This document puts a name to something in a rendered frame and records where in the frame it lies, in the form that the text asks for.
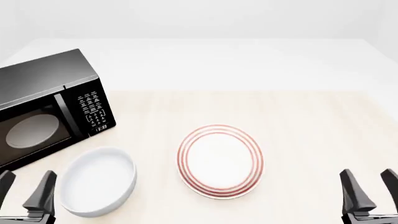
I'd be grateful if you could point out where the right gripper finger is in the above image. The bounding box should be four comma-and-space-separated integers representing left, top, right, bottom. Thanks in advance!
380, 168, 398, 202
339, 169, 377, 214

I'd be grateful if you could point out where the white bowl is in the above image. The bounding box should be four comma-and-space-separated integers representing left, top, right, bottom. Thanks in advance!
58, 146, 138, 218

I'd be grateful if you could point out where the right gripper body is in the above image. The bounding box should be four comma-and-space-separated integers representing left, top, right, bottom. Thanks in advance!
341, 211, 398, 224

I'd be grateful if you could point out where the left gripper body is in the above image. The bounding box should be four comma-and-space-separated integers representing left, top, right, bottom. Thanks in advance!
0, 209, 57, 224

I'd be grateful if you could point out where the white plate with red rings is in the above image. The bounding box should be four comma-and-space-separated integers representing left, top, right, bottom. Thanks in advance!
176, 124, 266, 200

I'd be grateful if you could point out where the black microwave oven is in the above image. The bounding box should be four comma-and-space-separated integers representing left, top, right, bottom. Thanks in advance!
0, 48, 117, 173

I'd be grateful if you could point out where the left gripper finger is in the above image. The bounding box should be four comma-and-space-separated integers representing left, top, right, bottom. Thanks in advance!
22, 170, 58, 213
0, 170, 17, 200

